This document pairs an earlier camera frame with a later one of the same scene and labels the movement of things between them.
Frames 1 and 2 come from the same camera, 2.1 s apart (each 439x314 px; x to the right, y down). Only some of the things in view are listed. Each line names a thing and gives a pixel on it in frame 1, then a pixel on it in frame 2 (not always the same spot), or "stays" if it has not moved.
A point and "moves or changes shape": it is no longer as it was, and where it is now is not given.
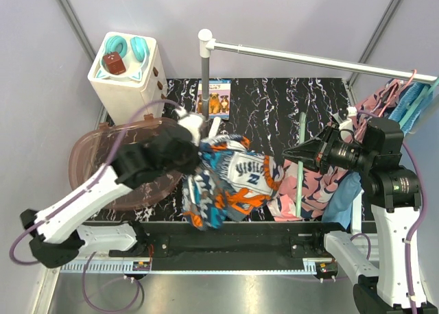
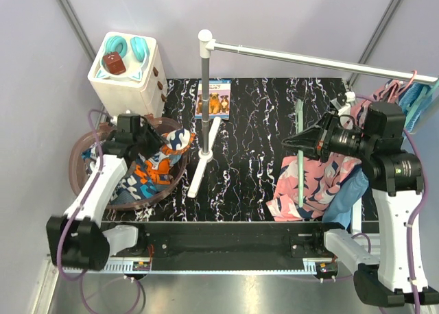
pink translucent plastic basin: x=92 y=150 stays
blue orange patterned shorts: x=232 y=179 moves or changes shape
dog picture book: x=219 y=98 stays
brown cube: x=115 y=63 stays
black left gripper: x=196 y=159 → x=158 y=141
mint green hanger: x=300 y=164 moves or changes shape
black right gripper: x=315 y=152 → x=315 y=141
